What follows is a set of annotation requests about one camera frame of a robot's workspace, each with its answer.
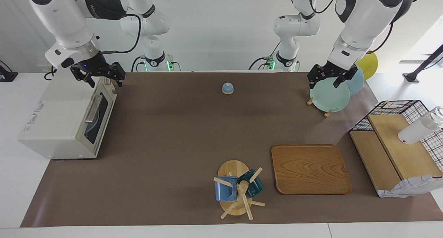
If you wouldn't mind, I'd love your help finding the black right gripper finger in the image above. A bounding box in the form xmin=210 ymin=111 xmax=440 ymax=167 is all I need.
xmin=70 ymin=68 xmax=96 ymax=89
xmin=109 ymin=61 xmax=126 ymax=88

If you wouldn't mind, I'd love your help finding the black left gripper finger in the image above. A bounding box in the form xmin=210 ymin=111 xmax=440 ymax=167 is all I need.
xmin=307 ymin=66 xmax=324 ymax=89
xmin=333 ymin=75 xmax=355 ymax=89

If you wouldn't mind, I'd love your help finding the glass oven door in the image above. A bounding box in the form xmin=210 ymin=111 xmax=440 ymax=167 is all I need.
xmin=79 ymin=79 xmax=118 ymax=159

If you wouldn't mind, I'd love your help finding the beige toaster oven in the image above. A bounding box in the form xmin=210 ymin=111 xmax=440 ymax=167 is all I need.
xmin=18 ymin=73 xmax=118 ymax=159

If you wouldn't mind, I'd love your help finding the light blue racked plate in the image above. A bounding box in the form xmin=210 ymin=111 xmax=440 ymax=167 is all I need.
xmin=344 ymin=64 xmax=365 ymax=96

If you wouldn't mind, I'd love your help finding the mint green plate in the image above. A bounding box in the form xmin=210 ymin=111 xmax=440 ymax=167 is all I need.
xmin=310 ymin=77 xmax=351 ymax=113

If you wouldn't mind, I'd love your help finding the yellow plate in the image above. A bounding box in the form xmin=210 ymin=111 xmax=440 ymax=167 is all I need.
xmin=356 ymin=50 xmax=379 ymax=81

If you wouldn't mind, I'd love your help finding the white power strip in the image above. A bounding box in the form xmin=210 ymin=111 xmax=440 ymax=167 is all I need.
xmin=36 ymin=63 xmax=57 ymax=74

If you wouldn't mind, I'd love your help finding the wooden plate rack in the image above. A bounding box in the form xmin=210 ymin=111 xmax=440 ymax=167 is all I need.
xmin=307 ymin=97 xmax=333 ymax=118

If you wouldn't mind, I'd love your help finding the black stand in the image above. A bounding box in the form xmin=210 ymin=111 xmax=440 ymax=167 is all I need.
xmin=403 ymin=44 xmax=443 ymax=83

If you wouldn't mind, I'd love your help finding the black clamp device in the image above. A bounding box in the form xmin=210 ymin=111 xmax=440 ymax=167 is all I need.
xmin=0 ymin=60 xmax=18 ymax=82

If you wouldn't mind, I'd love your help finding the white cup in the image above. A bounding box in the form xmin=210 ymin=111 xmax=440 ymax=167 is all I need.
xmin=398 ymin=106 xmax=443 ymax=145

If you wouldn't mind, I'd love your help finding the brown wooden tray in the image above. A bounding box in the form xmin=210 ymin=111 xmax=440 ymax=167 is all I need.
xmin=271 ymin=144 xmax=353 ymax=195

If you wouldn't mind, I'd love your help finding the brown table mat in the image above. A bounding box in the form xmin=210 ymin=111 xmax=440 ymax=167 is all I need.
xmin=20 ymin=72 xmax=443 ymax=228

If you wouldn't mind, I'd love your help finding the wooden mug tree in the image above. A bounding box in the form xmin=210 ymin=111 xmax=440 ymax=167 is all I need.
xmin=213 ymin=160 xmax=266 ymax=221

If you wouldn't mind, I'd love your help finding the dark green mug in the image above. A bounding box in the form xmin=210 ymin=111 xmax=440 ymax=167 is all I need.
xmin=237 ymin=169 xmax=265 ymax=198

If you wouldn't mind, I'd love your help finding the blue mug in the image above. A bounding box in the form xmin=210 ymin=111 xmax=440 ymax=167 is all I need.
xmin=215 ymin=176 xmax=238 ymax=202

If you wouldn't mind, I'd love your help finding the black base cable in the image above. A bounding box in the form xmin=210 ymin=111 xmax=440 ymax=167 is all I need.
xmin=131 ymin=55 xmax=146 ymax=72
xmin=249 ymin=41 xmax=281 ymax=71

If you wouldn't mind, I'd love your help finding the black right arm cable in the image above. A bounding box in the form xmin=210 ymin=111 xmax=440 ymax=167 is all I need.
xmin=100 ymin=14 xmax=142 ymax=55

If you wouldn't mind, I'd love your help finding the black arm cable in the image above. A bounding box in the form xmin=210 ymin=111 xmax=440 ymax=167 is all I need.
xmin=100 ymin=14 xmax=142 ymax=55
xmin=310 ymin=0 xmax=421 ymax=55

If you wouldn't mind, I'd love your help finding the black wire basket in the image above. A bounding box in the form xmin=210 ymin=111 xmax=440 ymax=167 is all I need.
xmin=349 ymin=99 xmax=443 ymax=173

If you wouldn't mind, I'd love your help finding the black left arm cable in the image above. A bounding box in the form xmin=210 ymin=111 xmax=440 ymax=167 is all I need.
xmin=310 ymin=0 xmax=421 ymax=55

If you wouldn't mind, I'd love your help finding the wooden wire shelf rack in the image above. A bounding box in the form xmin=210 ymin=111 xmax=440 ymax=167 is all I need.
xmin=349 ymin=114 xmax=443 ymax=197

